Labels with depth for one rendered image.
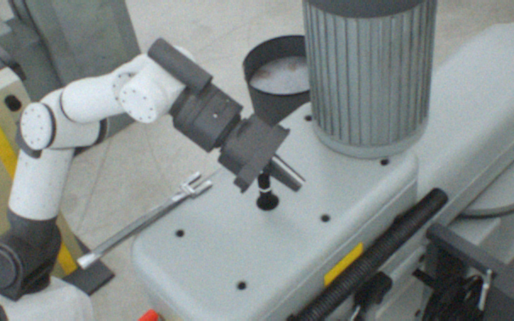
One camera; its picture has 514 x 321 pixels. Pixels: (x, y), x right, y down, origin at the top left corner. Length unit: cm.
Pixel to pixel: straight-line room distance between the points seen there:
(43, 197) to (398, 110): 63
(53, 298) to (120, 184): 255
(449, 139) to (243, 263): 53
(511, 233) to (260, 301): 77
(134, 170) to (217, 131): 298
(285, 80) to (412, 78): 247
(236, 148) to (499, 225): 76
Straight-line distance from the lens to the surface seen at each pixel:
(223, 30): 481
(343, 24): 96
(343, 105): 107
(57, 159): 123
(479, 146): 139
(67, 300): 137
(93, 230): 371
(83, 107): 112
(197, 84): 96
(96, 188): 392
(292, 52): 364
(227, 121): 97
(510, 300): 119
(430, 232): 137
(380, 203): 109
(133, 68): 108
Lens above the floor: 271
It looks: 45 degrees down
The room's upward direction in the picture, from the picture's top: 10 degrees counter-clockwise
